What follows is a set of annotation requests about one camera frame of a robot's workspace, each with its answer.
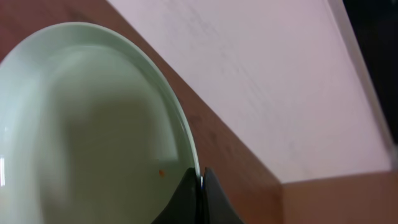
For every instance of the mint plate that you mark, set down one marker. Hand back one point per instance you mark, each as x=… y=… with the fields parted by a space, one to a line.
x=91 y=131

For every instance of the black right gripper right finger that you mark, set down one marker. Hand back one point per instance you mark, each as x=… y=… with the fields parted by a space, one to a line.
x=217 y=208

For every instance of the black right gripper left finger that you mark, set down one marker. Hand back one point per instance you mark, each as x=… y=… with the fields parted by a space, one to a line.
x=183 y=207

